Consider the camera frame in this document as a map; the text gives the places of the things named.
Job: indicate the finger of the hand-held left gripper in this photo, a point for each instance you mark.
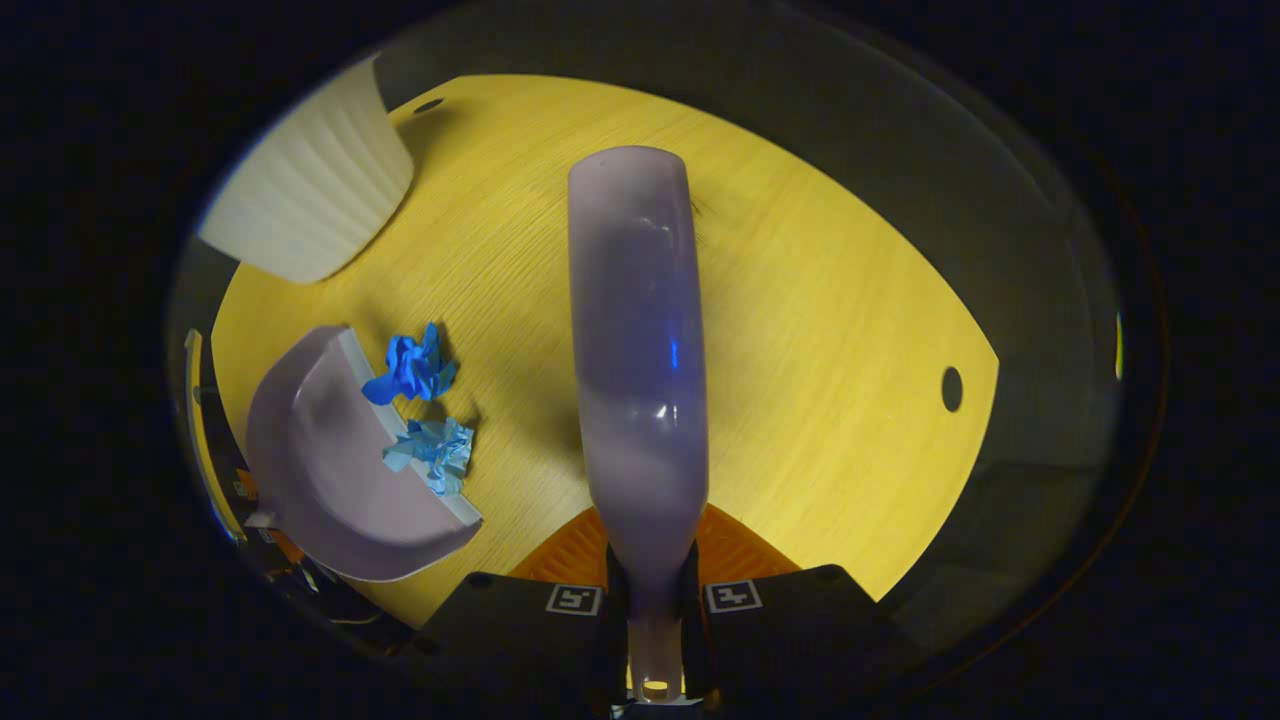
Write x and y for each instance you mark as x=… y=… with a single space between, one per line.
x=212 y=450

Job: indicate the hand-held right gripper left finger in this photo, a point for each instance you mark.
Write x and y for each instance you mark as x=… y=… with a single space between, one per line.
x=520 y=640

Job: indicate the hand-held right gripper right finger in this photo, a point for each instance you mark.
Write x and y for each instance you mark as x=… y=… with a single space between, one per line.
x=790 y=640

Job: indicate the small lilac dustpan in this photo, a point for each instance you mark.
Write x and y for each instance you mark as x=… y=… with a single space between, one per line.
x=330 y=470

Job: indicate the light blue paper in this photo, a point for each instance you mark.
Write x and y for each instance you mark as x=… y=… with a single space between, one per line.
x=435 y=450

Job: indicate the dark blue paper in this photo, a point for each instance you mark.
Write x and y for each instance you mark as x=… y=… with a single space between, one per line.
x=408 y=368

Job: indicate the white ribbed garbage bin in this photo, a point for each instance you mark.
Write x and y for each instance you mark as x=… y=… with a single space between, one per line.
x=320 y=190

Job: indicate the small lilac broom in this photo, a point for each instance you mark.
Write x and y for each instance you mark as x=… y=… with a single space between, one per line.
x=640 y=350

